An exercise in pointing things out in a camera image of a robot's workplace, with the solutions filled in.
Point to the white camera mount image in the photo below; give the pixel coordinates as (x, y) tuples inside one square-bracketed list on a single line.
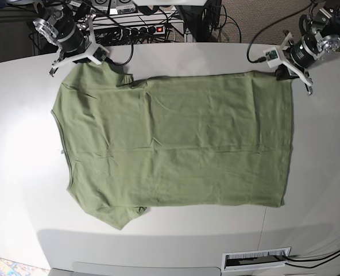
[(280, 55), (94, 52)]

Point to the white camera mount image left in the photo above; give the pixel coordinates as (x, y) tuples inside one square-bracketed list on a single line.
[(94, 52)]

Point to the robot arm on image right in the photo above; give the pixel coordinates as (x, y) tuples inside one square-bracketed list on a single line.
[(320, 37)]

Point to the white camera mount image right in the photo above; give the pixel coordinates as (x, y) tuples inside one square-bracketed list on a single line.
[(280, 55)]

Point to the white power strip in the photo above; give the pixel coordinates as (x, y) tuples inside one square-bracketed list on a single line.
[(151, 31)]

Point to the green T-shirt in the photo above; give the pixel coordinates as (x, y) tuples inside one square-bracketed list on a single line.
[(132, 144)]

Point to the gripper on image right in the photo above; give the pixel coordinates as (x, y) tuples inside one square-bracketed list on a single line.
[(300, 56)]

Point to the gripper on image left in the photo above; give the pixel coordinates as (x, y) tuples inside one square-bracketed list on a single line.
[(72, 42)]

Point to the table cable grommet slot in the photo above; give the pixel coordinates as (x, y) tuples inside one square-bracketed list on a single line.
[(254, 260)]

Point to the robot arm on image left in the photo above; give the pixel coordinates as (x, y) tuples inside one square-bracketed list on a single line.
[(57, 23)]

